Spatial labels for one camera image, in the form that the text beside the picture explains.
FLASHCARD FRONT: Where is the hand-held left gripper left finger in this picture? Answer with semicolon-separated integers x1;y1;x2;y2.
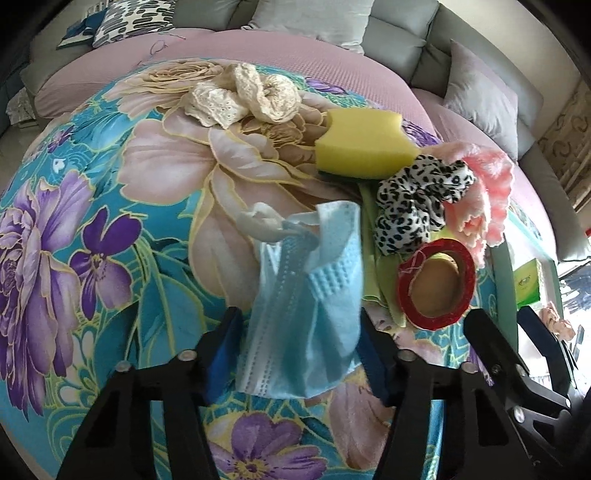
55;307;245;480

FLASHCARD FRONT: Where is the black white leopard scrunchie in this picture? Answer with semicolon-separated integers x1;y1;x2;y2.
373;154;476;257

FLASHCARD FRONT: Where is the floral printed blanket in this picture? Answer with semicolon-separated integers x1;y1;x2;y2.
0;58;559;480

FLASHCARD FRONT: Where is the green cloth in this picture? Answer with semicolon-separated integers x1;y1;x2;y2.
358;182;416;326

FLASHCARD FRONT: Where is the red tape roll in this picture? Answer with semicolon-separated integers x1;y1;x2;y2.
397;239;476;330

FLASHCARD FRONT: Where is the green carton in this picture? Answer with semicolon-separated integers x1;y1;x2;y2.
512;258;546;308

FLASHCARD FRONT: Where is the pink sofa cover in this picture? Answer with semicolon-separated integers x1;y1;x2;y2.
34;28;555;259

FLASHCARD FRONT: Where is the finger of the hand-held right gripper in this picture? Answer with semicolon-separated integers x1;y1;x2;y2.
463;308;575;418
516;305;583;398

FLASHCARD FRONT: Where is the teal rimmed storage box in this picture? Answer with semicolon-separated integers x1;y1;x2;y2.
505;203;561;333

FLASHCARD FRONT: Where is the yellow sponge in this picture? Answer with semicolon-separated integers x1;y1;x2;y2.
315;109;416;182

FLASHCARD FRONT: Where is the lilac grey pillow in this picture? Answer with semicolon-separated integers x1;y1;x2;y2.
443;39;520;160

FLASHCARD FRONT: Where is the beige patterned curtain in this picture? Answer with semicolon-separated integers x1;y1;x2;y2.
538;78;591;213

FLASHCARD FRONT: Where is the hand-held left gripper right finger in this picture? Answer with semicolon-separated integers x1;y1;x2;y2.
358;311;522;480

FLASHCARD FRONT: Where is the pink fluffy cloth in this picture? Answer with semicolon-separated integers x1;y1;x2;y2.
434;143;515;269

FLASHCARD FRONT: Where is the light grey pillow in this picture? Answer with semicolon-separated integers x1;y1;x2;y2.
252;0;375;54

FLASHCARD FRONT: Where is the blue face mask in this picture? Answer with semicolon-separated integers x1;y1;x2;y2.
235;200;365;400

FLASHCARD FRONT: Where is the blue pillow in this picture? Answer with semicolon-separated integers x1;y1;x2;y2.
58;0;112;49

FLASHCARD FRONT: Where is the grey sofa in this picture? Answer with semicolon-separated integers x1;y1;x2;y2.
18;0;591;264

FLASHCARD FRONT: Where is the black white patterned pillow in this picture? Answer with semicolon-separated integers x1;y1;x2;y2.
92;0;176;49

